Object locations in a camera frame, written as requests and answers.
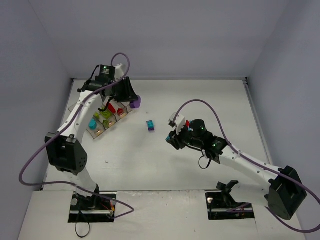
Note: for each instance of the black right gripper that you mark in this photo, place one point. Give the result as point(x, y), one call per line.
point(174, 139)

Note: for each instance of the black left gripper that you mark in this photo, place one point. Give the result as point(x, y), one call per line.
point(124, 88)

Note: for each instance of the lilac oval lego piece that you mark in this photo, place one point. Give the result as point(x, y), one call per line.
point(136, 103)

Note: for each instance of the red arched lego piece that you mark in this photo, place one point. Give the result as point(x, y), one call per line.
point(121, 112)

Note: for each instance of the red long lego brick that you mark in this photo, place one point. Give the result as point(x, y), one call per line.
point(111, 108)

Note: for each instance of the green long lego brick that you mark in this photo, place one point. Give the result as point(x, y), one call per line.
point(106, 114)

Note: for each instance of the green square lego brick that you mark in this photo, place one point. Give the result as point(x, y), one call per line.
point(97, 115)

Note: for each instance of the cyan curved lego brick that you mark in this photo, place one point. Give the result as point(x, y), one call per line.
point(92, 124)

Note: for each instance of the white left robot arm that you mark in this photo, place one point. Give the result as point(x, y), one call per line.
point(64, 148)

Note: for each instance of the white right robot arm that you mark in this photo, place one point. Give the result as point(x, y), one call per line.
point(276, 188)

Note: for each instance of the cyan square lego brick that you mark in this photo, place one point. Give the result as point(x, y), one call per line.
point(150, 124)

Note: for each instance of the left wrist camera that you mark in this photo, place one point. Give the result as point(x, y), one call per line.
point(120, 70)

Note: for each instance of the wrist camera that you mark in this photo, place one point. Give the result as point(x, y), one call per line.
point(120, 70)
point(177, 121)

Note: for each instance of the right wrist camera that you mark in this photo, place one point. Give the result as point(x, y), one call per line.
point(177, 121)

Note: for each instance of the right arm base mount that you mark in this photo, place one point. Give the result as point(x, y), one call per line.
point(221, 205)

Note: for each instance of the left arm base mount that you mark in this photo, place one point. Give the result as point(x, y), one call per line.
point(99, 210)

